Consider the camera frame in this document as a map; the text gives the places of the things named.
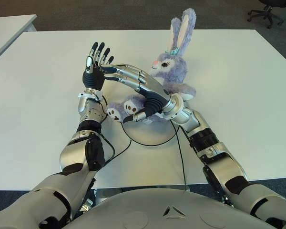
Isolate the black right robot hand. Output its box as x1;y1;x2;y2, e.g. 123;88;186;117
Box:
101;63;172;124

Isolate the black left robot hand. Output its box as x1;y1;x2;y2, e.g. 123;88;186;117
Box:
82;42;115;91

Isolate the purple plush bunny doll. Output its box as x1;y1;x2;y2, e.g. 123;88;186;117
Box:
106;8;197;125

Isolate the white plate black rim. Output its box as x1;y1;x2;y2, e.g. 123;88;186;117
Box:
120;116;180;147

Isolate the white neighbouring desk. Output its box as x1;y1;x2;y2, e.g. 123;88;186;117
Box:
0;14;38;65

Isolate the grey robot torso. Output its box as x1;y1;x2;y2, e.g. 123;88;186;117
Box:
69;187;277;229

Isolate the black office chair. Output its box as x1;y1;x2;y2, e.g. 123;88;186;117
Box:
247;0;286;30

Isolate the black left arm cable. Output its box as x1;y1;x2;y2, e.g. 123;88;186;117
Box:
90;94;132;189

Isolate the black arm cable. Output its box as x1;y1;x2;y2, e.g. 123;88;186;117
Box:
170;121;190;191
90;94;132;189

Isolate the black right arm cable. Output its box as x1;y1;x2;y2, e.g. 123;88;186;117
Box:
170;121;190;191

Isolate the silver metal bracket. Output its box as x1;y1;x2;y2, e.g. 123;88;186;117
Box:
220;194;235;206
80;199;94;212

